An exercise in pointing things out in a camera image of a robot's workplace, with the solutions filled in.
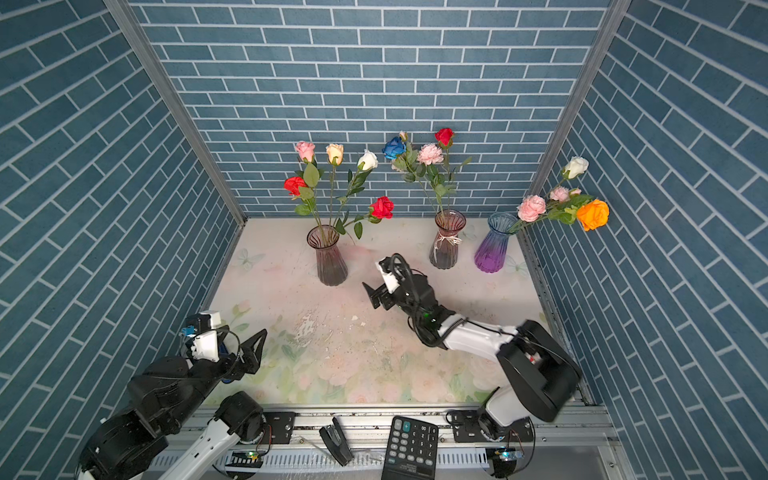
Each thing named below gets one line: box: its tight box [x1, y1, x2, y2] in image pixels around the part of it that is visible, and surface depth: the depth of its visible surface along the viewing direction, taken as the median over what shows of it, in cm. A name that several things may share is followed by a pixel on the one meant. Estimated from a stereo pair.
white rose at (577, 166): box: [557, 156, 590, 188], surface depth 77 cm
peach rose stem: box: [326, 143, 345, 240], surface depth 81 cm
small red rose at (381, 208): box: [336, 196, 395, 240], surface depth 72 cm
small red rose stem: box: [434, 127, 455, 153], surface depth 88 cm
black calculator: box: [381, 415, 439, 480], surface depth 71 cm
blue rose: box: [382, 136, 407, 160], surface depth 82 cm
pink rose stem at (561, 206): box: [508, 187, 592, 234], surface depth 82 cm
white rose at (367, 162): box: [332, 149, 379, 233], surface depth 81 cm
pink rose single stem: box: [294, 141, 327, 247], surface depth 86 cm
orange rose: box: [555, 195, 610, 232], surface depth 68 cm
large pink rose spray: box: [393, 130, 473, 213], surface depth 86 cm
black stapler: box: [319, 416, 354, 466], surface depth 71 cm
